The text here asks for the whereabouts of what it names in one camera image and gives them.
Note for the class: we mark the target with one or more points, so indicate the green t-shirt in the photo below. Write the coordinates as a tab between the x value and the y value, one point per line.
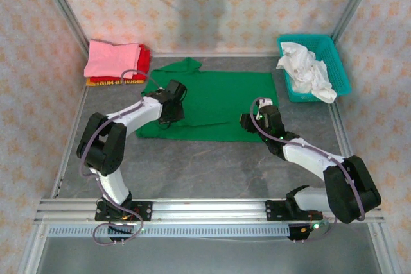
218	100

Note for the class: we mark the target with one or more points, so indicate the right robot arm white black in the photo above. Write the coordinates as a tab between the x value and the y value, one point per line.
305	155

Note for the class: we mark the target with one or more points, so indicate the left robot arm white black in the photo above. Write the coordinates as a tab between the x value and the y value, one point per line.
144	110

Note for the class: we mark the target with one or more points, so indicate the stack of folded clothes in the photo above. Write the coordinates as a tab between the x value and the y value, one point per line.
145	62

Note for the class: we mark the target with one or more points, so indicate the white crumpled t-shirt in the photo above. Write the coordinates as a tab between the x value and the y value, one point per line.
295	56
321	81

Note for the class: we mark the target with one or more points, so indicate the folded yellow printed t-shirt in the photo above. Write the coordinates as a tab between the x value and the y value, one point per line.
96	84

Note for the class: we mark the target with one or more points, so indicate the folded pink t-shirt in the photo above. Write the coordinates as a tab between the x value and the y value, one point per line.
109	59

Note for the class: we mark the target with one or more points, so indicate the teal plastic laundry basket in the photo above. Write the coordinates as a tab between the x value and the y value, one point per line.
337	59

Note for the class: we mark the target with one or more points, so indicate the base controller board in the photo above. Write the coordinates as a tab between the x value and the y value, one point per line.
305	230
126	224

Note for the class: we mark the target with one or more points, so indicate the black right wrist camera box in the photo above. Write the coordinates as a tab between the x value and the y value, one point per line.
269	112

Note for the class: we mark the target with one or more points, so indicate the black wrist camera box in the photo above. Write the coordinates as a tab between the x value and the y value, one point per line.
177	90
269	112

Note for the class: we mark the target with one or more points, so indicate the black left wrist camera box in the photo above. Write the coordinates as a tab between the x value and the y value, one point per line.
177	90

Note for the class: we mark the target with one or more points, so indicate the aluminium mounting rail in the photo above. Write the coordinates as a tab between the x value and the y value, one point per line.
208	211

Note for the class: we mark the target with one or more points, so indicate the aluminium frame post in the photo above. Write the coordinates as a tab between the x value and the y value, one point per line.
353	1
64	7

